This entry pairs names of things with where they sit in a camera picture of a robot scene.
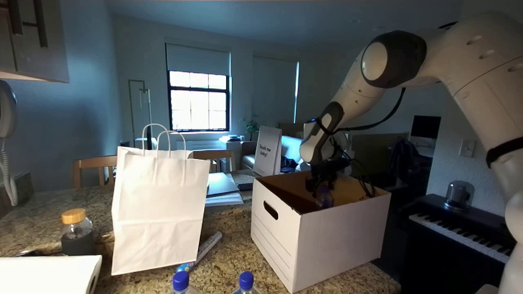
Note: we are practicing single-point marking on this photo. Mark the thin floor lamp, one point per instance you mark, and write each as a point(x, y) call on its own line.
point(129, 107)

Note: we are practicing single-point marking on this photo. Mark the white paper shopping bag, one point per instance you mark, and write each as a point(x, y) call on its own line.
point(157, 212)

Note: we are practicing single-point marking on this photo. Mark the white wall outlet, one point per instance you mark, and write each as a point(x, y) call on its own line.
point(468, 147)

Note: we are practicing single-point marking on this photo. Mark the shiny metal kettle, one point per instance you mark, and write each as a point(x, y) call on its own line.
point(458, 194)

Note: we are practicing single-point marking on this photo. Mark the dark wall television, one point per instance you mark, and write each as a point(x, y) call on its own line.
point(425, 125)

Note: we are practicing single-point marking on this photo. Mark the white wall radiator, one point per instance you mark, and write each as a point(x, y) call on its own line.
point(209, 140)

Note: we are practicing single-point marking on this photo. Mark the white cardboard storage box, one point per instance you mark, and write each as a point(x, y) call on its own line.
point(327, 245)

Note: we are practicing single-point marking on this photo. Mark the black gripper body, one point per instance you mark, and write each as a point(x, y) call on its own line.
point(329, 171)

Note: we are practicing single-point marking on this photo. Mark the black digital piano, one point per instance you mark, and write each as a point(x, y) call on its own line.
point(451, 228)

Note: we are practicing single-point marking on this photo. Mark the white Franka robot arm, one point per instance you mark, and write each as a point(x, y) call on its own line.
point(479, 65)

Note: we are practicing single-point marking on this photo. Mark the clear water bottle blue cap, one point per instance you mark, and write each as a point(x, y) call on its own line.
point(180, 280)
point(245, 280)

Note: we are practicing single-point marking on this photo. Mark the white roller blind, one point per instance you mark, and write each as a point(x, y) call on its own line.
point(196, 57)

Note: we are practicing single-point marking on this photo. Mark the flat white board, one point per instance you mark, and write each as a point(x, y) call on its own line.
point(43, 274)

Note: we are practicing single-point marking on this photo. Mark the small lit computer screen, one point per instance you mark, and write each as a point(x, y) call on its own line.
point(291, 147)

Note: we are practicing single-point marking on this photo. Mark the black framed window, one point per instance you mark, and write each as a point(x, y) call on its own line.
point(198, 106)

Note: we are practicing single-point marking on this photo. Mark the glass jar wooden lid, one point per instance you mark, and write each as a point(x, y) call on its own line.
point(77, 233)

